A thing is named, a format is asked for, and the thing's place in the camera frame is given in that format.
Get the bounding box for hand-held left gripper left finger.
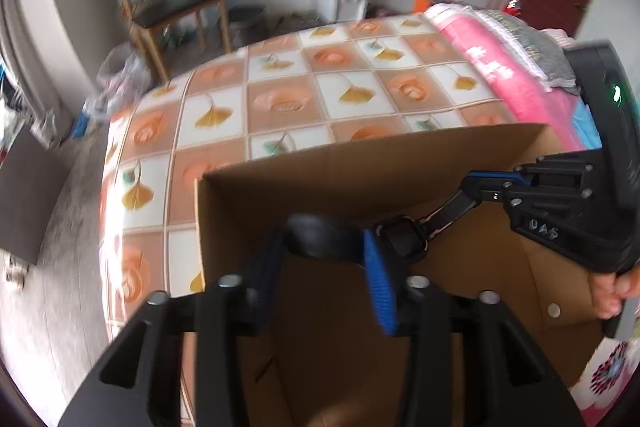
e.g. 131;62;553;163
59;219;291;427

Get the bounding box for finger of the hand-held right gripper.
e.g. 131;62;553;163
461;151;599;186
459;183;596;208

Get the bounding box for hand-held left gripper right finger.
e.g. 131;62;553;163
362;227;586;427

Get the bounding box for black wrist watch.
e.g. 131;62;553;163
283;193;482;269

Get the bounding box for brown cardboard box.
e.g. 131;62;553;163
194;123;608;427

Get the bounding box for person's right hand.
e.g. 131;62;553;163
587;261;640;320

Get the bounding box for grey lace-trimmed pillow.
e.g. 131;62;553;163
480;9;581;94

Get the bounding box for pale pink garment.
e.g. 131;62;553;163
550;29;577;51

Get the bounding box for black flat board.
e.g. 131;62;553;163
0;127;66;265

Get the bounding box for dark round bin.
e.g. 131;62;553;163
227;6;268;50

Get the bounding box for white plastic bag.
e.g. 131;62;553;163
95;44;153;98

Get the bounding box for wooden chair with black seat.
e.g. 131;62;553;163
110;0;232;82

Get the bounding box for grey curtain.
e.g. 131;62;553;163
0;0;38;118

